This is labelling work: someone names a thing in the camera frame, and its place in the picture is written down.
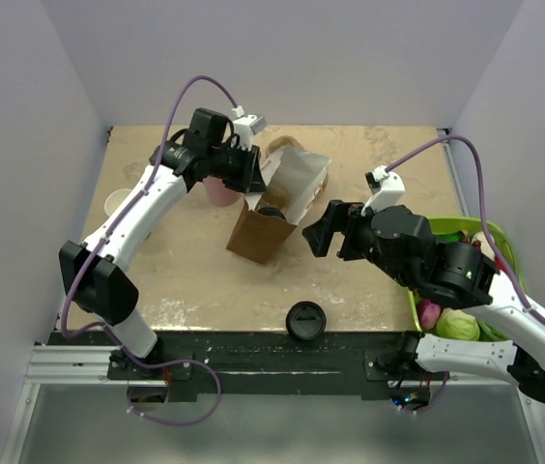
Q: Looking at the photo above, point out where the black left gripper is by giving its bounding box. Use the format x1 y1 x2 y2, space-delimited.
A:
208 141 268 194

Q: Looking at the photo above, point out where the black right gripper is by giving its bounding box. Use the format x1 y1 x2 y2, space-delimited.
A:
302 197 414 285

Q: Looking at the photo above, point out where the black cup lid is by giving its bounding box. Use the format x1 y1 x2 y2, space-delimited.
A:
257 206 286 220

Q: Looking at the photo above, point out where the brown paper bag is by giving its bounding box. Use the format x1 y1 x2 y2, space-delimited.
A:
226 146 330 264

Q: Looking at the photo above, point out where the cardboard two-cup carrier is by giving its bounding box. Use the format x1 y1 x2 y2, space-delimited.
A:
261 186 292 209

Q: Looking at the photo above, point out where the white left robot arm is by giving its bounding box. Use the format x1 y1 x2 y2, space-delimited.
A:
59 107 267 379

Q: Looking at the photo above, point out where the pink cylindrical container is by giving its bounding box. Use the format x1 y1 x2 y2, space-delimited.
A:
203 177 243 208

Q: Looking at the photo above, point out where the stack of black cup lids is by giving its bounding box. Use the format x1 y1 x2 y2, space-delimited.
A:
285 301 327 341

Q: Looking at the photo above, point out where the green plastic basket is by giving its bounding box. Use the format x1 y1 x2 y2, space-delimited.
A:
409 217 523 342

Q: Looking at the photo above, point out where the green bottle yellow label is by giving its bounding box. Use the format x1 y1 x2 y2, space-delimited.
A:
435 231 468 244

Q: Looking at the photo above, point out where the purple onion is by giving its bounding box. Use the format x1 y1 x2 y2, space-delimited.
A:
416 299 442 331

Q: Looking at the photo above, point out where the white radish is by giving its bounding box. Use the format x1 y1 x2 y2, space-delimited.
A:
472 231 490 247

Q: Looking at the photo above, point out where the green cabbage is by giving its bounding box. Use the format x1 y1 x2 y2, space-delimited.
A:
436 308 480 341

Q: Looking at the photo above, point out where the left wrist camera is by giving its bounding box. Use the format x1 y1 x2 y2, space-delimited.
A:
231 105 268 149

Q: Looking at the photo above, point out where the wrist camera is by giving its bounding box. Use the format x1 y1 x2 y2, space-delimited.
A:
361 165 405 217
231 105 268 149

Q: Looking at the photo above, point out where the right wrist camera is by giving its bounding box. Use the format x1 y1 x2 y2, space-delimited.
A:
361 165 405 217

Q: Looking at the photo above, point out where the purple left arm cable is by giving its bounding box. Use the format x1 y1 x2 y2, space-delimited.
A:
59 74 243 339

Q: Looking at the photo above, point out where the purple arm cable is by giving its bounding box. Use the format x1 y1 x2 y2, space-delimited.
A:
59 74 243 339
386 134 545 349

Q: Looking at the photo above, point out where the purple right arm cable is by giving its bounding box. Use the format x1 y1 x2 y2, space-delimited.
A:
386 134 545 349

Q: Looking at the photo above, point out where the black table front rail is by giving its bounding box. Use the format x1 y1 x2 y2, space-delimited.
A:
48 331 443 401

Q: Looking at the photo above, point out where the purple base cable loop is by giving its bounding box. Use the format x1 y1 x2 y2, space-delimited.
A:
126 360 225 427

